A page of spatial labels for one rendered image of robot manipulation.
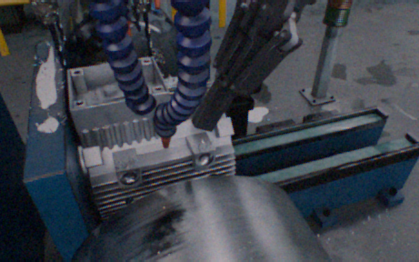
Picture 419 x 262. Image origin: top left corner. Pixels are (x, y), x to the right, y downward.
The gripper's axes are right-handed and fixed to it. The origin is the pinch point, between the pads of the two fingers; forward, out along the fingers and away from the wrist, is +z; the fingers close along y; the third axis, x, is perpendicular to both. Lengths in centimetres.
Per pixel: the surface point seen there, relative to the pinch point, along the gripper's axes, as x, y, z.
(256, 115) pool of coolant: 37, -33, 15
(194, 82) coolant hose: -13.4, 15.8, -9.0
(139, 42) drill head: -3.7, -26.6, 4.5
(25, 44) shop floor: -9, -289, 134
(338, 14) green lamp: 41, -33, -18
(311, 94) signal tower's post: 54, -36, 4
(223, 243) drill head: -8.6, 22.2, -0.6
